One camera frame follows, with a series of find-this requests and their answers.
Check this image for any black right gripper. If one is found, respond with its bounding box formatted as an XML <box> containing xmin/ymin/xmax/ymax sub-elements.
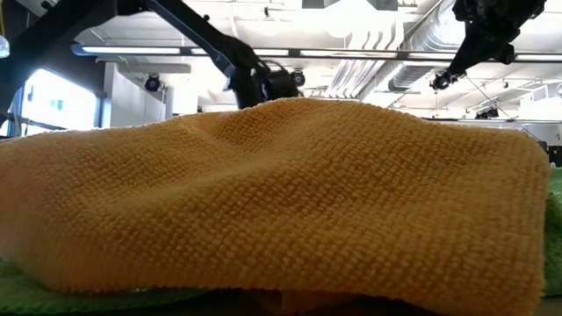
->
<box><xmin>446</xmin><ymin>0</ymin><xmax>548</xmax><ymax>76</ymax></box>

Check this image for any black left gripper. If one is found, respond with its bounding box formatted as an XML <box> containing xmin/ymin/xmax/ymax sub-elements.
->
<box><xmin>227</xmin><ymin>65</ymin><xmax>304</xmax><ymax>110</ymax></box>

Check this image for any orange microfiber towel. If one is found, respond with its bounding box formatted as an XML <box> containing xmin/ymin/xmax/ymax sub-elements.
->
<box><xmin>0</xmin><ymin>97</ymin><xmax>552</xmax><ymax>316</ymax></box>

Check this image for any green microfiber towel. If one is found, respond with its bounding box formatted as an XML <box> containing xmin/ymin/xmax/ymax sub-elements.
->
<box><xmin>0</xmin><ymin>168</ymin><xmax>562</xmax><ymax>316</ymax></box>

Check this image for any white ceiling vent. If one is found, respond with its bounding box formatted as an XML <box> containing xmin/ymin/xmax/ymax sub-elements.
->
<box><xmin>520</xmin><ymin>83</ymin><xmax>562</xmax><ymax>106</ymax></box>

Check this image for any overhead light bar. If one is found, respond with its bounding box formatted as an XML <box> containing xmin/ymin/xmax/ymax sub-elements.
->
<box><xmin>71</xmin><ymin>43</ymin><xmax>562</xmax><ymax>62</ymax></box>

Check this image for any black box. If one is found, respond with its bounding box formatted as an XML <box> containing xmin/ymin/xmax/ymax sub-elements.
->
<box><xmin>547</xmin><ymin>144</ymin><xmax>562</xmax><ymax>169</ymax></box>

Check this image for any bright window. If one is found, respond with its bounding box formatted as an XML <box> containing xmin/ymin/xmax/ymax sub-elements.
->
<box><xmin>0</xmin><ymin>65</ymin><xmax>106</xmax><ymax>138</ymax></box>

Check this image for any silver ventilation duct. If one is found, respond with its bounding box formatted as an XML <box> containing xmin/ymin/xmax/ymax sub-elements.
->
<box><xmin>385</xmin><ymin>0</ymin><xmax>466</xmax><ymax>93</ymax></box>

